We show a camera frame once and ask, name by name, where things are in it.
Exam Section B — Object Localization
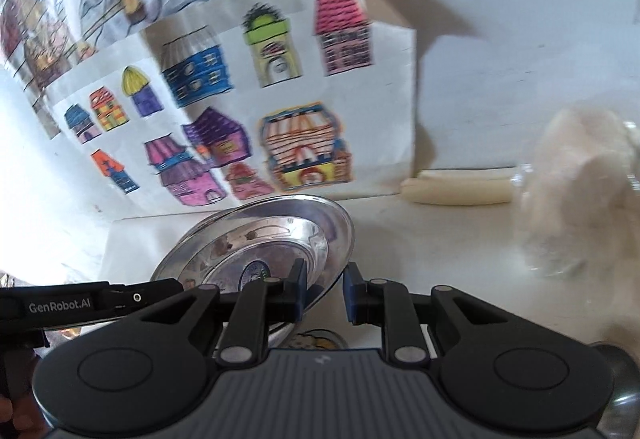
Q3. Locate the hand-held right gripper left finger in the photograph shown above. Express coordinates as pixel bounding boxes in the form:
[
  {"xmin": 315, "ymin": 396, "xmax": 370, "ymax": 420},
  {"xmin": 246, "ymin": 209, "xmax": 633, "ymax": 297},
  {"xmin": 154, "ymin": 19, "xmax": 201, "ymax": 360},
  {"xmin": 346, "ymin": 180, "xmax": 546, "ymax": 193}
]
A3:
[{"xmin": 127, "ymin": 259, "xmax": 309, "ymax": 365}]

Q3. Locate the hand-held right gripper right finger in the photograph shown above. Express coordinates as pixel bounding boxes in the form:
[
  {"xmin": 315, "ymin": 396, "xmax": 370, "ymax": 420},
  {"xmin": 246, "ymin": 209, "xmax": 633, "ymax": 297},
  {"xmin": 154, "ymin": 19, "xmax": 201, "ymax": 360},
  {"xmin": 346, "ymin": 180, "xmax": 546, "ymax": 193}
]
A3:
[{"xmin": 342, "ymin": 261, "xmax": 508, "ymax": 365}]

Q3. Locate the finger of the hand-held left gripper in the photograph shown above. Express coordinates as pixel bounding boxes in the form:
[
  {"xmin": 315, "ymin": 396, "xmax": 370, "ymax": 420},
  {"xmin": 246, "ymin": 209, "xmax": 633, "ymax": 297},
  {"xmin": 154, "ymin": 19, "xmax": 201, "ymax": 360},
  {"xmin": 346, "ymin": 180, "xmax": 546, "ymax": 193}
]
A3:
[{"xmin": 107, "ymin": 277, "xmax": 187, "ymax": 318}]

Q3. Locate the stainless steel plate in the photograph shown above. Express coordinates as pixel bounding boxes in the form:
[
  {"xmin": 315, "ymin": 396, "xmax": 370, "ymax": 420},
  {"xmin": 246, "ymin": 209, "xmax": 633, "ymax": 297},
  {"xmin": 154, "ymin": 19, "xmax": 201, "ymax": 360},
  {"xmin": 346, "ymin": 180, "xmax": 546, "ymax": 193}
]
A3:
[{"xmin": 150, "ymin": 195, "xmax": 357, "ymax": 350}]

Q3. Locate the dark grey round plate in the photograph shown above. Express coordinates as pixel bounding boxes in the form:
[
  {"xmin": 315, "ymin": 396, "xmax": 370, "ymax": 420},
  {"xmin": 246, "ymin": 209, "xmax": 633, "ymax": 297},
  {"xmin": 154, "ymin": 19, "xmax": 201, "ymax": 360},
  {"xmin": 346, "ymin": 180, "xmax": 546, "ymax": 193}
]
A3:
[{"xmin": 587, "ymin": 340, "xmax": 640, "ymax": 439}]

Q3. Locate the white printed duck tablecloth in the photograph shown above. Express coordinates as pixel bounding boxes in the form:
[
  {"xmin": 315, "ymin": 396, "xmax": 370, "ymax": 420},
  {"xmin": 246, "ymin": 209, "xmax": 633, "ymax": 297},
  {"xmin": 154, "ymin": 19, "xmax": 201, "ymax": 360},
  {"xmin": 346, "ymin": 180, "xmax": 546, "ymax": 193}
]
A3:
[{"xmin": 102, "ymin": 196, "xmax": 640, "ymax": 357}]

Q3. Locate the cream rolled strip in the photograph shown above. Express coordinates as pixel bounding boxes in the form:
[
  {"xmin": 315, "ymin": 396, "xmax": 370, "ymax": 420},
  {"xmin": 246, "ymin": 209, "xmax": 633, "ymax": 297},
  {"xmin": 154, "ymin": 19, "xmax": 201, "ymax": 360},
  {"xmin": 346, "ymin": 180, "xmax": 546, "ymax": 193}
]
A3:
[{"xmin": 401, "ymin": 168, "xmax": 515, "ymax": 206}]

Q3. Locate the plastic bag of white buns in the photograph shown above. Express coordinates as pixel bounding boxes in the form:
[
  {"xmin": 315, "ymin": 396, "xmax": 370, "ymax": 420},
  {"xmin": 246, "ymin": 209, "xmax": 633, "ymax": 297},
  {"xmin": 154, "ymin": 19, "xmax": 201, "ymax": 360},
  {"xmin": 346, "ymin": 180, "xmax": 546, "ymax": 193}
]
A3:
[{"xmin": 514, "ymin": 108, "xmax": 640, "ymax": 281}]

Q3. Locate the houses drawing wall poster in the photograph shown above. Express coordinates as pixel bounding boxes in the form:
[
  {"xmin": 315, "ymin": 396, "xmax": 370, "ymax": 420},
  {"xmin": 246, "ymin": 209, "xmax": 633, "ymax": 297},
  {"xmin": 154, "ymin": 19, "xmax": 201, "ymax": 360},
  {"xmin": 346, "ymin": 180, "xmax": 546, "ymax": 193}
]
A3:
[{"xmin": 31, "ymin": 0, "xmax": 418, "ymax": 222}]

